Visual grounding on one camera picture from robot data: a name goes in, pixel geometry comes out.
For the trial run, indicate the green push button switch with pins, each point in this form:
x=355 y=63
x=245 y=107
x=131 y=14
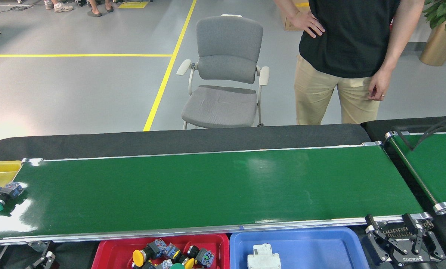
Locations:
x=177 y=266
x=6 y=191

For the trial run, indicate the brown cardboard box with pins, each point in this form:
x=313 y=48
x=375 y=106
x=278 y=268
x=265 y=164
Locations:
x=292 y=24

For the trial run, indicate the person's left hand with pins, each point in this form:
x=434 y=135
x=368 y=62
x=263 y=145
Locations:
x=380 y=84

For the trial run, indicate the gold plant pot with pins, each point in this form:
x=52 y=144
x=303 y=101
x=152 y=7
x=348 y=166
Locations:
x=441 y=48

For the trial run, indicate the red plastic tray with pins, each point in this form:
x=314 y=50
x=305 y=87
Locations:
x=111 y=257

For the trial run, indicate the green potted plant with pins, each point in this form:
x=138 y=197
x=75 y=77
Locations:
x=445 y=13

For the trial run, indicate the grey office chair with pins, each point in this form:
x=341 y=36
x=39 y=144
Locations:
x=228 y=41

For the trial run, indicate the blue plastic tray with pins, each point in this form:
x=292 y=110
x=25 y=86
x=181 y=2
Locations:
x=312 y=250

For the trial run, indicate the short green conveyor belt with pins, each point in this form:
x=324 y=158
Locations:
x=439 y=168

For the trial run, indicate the yellow push button switch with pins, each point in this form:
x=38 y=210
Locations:
x=189 y=263
x=152 y=249

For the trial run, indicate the person's right hand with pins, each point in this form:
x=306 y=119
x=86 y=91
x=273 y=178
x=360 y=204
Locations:
x=309 y=24

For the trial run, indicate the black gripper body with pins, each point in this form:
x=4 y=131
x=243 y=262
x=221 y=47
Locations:
x=413 y=259

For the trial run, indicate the background person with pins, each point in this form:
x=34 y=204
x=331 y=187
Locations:
x=80 y=3
x=62 y=7
x=95 y=14

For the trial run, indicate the long green conveyor belt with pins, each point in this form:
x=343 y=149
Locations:
x=208 y=186

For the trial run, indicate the person's right forearm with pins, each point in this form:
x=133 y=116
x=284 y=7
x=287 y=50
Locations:
x=286 y=5

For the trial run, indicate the white circuit breaker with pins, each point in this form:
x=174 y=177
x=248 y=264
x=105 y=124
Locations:
x=264 y=257

